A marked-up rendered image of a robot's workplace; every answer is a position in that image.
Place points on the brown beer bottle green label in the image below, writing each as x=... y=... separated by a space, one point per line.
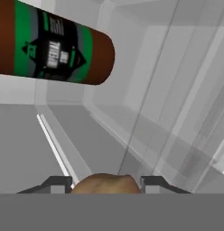
x=56 y=48

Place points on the brown apricot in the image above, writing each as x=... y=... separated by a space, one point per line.
x=105 y=184

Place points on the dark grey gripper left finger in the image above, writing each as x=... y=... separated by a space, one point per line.
x=58 y=182

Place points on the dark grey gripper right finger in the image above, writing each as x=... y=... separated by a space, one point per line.
x=156 y=182

